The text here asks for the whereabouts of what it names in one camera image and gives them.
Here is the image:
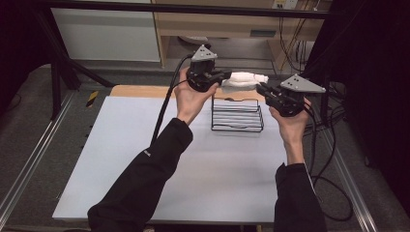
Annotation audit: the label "left hand-held gripper cable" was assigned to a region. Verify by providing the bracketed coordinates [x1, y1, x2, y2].
[150, 53, 194, 147]

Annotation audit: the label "hanging cables under desk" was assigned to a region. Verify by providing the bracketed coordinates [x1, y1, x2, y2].
[278, 13, 312, 73]

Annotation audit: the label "person's right hand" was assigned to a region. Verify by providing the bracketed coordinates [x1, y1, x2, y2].
[268, 98, 312, 145]

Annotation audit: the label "black metal stand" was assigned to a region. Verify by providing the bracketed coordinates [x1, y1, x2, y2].
[32, 6, 116, 121]
[273, 0, 368, 128]

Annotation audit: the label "right hand-held gripper cable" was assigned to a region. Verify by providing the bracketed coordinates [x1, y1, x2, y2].
[302, 101, 354, 223]

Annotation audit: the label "yellow black tape marker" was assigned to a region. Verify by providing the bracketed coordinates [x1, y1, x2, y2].
[85, 90, 100, 108]

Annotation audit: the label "hand-held gripper cable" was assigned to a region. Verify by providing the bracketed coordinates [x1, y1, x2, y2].
[150, 53, 194, 147]
[302, 101, 354, 223]

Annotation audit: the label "bundle of black floor cables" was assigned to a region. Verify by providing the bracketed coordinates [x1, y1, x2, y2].
[303, 81, 347, 139]

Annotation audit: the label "black wire rack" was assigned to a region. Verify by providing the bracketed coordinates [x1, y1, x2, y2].
[211, 56, 278, 133]

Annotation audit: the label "white cabinet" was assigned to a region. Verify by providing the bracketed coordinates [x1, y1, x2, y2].
[49, 7, 161, 63]

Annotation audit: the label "aluminium floor rail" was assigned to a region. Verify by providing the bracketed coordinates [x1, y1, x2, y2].
[0, 92, 75, 224]
[321, 128, 379, 232]

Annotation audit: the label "wooden table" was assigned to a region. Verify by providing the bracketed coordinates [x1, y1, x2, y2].
[109, 84, 283, 103]

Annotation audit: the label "wooden desk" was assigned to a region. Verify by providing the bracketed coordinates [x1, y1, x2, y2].
[150, 0, 333, 71]

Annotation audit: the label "white table mat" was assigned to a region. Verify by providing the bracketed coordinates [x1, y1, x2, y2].
[52, 96, 323, 226]

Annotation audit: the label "white wall socket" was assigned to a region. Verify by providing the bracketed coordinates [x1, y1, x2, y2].
[272, 0, 300, 11]

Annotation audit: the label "black metal crossbar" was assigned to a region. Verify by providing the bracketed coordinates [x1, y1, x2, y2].
[38, 0, 331, 19]

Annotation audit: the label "black curtain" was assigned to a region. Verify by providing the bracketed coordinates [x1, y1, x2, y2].
[0, 0, 54, 110]
[317, 0, 410, 209]

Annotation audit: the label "person's left hand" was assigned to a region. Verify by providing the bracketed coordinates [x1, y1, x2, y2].
[173, 66, 220, 127]

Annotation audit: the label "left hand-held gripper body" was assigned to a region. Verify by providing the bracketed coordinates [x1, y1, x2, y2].
[186, 44, 227, 93]

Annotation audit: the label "white towel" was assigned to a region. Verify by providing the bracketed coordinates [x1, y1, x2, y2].
[220, 71, 270, 89]

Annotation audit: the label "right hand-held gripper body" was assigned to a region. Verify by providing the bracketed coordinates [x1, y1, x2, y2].
[265, 73, 327, 118]

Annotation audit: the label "office chair base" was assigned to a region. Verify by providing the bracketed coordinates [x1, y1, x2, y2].
[178, 35, 213, 50]

